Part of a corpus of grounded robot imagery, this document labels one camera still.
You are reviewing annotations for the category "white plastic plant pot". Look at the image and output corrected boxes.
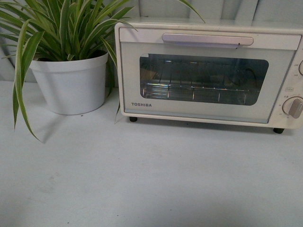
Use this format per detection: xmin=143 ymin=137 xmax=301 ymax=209
xmin=30 ymin=51 xmax=108 ymax=115

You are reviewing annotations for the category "white Toshiba toaster oven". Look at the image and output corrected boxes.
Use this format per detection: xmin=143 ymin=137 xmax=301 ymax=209
xmin=114 ymin=16 xmax=303 ymax=135

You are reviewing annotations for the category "metal wire oven rack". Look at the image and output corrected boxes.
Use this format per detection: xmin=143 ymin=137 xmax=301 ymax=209
xmin=140 ymin=59 xmax=260 ymax=106

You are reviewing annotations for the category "beige lower timer knob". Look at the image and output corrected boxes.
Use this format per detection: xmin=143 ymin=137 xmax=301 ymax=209
xmin=282 ymin=96 xmax=303 ymax=119

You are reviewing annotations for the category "beige upper temperature knob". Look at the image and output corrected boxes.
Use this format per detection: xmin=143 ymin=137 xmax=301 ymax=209
xmin=299 ymin=61 xmax=303 ymax=75

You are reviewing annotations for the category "glass oven door with handle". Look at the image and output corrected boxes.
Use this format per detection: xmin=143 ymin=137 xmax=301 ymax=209
xmin=119 ymin=27 xmax=303 ymax=124

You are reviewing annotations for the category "green striped spider plant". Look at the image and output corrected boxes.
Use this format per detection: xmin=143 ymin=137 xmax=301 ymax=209
xmin=0 ymin=0 xmax=206 ymax=142

